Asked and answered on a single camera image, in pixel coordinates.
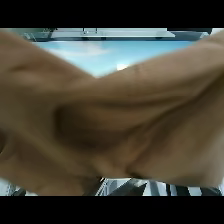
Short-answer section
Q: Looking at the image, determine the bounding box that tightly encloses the brown shirt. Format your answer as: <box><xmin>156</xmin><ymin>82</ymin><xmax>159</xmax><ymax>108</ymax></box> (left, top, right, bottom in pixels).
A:
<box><xmin>0</xmin><ymin>29</ymin><xmax>224</xmax><ymax>197</ymax></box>

